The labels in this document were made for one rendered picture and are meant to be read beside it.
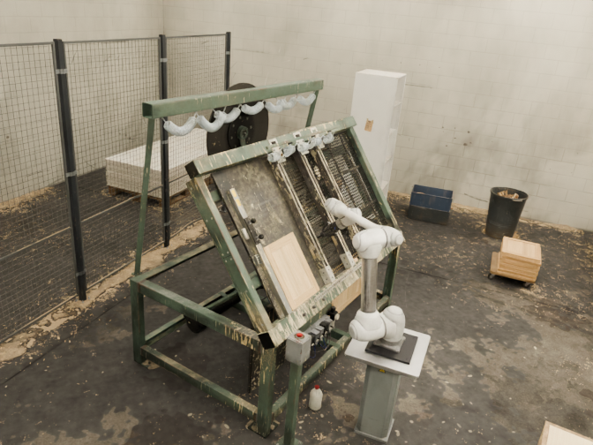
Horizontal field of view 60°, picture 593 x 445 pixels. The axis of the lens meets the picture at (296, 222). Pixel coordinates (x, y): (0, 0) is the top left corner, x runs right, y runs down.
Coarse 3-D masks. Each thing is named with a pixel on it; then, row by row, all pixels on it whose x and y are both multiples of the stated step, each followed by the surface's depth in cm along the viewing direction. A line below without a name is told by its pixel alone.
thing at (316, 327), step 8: (328, 304) 391; (320, 312) 382; (328, 312) 391; (336, 312) 392; (312, 320) 374; (320, 320) 382; (328, 320) 378; (304, 328) 367; (312, 328) 371; (320, 328) 367; (328, 328) 378; (312, 336) 358; (320, 336) 369; (312, 344) 360; (320, 344) 376; (328, 344) 379; (312, 352) 365
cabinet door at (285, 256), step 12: (276, 240) 375; (288, 240) 383; (276, 252) 370; (288, 252) 379; (300, 252) 389; (276, 264) 366; (288, 264) 375; (300, 264) 385; (276, 276) 362; (288, 276) 371; (300, 276) 381; (312, 276) 391; (288, 288) 367; (300, 288) 377; (312, 288) 386; (288, 300) 363; (300, 300) 372
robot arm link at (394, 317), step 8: (384, 312) 346; (392, 312) 343; (400, 312) 344; (384, 320) 343; (392, 320) 342; (400, 320) 342; (392, 328) 342; (400, 328) 345; (392, 336) 346; (400, 336) 349
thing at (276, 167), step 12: (276, 168) 394; (288, 180) 397; (288, 192) 395; (288, 204) 399; (300, 204) 399; (300, 216) 396; (300, 228) 399; (312, 240) 396; (324, 264) 397; (324, 276) 400
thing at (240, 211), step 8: (232, 200) 353; (240, 208) 353; (240, 216) 353; (248, 232) 354; (256, 248) 354; (264, 256) 356; (264, 264) 354; (264, 272) 356; (272, 272) 357; (272, 280) 354; (272, 288) 357; (280, 288) 357; (280, 296) 355; (280, 304) 357; (288, 304) 358; (288, 312) 356
